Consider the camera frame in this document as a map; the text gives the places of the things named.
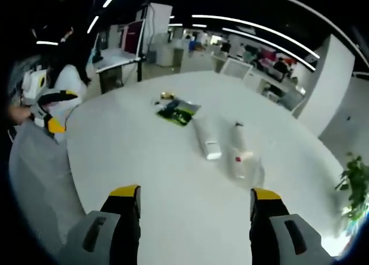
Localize white chair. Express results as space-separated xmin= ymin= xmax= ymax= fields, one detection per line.
xmin=219 ymin=57 xmax=254 ymax=80

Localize green black packet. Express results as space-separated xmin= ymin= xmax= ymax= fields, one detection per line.
xmin=156 ymin=99 xmax=202 ymax=127

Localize dark red panel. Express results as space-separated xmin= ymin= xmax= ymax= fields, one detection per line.
xmin=123 ymin=19 xmax=145 ymax=55

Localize long ceiling light strip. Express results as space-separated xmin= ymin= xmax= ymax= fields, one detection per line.
xmin=191 ymin=14 xmax=321 ymax=60

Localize white skincare tube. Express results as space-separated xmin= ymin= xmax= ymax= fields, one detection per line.
xmin=192 ymin=116 xmax=223 ymax=161

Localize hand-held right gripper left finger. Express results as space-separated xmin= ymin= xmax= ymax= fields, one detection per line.
xmin=59 ymin=184 xmax=142 ymax=265

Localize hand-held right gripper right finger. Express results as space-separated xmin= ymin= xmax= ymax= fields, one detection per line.
xmin=249 ymin=187 xmax=335 ymax=265

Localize green potted plant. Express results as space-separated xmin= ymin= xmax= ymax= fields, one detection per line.
xmin=334 ymin=152 xmax=369 ymax=219

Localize white side desk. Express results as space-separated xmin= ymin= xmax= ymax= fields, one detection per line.
xmin=93 ymin=47 xmax=142 ymax=94

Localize clear skincare jar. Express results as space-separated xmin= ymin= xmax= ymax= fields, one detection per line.
xmin=227 ymin=147 xmax=265 ymax=188

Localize person's left hand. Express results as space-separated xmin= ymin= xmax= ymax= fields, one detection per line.
xmin=7 ymin=105 xmax=33 ymax=124

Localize black stand pole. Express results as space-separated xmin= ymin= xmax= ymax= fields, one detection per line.
xmin=137 ymin=4 xmax=150 ymax=82

